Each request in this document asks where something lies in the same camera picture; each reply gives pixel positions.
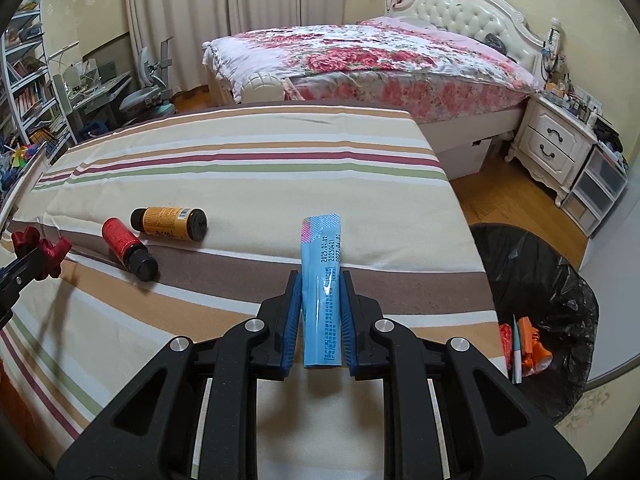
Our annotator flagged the dark cloth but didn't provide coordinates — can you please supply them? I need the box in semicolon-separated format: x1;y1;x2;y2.
481;31;509;54

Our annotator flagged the thin white green stick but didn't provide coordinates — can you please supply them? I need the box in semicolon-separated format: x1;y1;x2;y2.
511;315;524;384

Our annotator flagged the white upholstered bed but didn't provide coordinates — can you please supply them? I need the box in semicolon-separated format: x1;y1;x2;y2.
201;0;563;182

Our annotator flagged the orange plastic bag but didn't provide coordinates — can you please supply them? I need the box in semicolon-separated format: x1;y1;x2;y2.
517;317;555;376

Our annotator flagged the beige floor rug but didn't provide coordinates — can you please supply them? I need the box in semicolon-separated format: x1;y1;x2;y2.
552;357;640;467

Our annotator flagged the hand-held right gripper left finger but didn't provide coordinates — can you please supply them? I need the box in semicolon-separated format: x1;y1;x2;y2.
55;269;305;480

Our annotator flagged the white storage box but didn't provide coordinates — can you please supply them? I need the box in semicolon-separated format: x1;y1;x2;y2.
439;134;494;182

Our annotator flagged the white bookshelf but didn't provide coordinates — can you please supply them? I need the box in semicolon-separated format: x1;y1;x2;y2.
0;0;74;157

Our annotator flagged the grey office chair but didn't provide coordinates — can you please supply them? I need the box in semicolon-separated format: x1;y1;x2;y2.
119;35;179;124

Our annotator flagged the white desk lamp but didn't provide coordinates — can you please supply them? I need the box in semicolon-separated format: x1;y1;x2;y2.
49;41;82;69

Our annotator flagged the toothpaste tube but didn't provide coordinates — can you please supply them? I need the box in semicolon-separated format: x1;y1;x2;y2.
300;214;344;370

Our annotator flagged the red bottle with black cap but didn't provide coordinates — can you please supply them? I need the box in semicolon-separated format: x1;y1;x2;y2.
101;217;160;282

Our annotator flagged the cluster of small bottles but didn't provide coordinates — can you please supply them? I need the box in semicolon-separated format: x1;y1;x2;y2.
542;70;626;128

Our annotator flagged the orange bottle with black cap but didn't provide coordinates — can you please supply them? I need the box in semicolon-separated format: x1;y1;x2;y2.
130;206;208;242

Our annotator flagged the plastic drawer unit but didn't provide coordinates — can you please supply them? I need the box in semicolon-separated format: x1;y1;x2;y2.
560;146;632;239

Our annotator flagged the pile of colourful toys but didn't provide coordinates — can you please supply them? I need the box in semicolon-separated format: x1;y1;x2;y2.
0;141;49;197

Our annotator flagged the grey study desk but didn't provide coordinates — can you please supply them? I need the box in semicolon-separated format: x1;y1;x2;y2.
64;72;134;127

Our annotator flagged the floral quilt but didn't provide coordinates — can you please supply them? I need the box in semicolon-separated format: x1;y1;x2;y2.
205;16;537;122

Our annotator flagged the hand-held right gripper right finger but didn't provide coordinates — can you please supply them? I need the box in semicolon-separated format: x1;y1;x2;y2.
339;269;586;480

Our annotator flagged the trash bin with black bag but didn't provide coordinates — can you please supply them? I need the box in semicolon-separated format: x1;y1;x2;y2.
467;222;601;424

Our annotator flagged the white nightstand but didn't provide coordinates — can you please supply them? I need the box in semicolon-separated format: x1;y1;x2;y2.
506;94;599;209

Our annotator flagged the beige curtain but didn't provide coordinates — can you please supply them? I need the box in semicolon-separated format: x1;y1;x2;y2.
122;0;352;102

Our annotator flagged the striped bed sheet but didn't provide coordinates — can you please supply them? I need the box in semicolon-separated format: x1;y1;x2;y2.
0;102;507;480

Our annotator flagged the small red wrapper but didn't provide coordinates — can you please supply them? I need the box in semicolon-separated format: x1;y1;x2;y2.
499;323;515;362

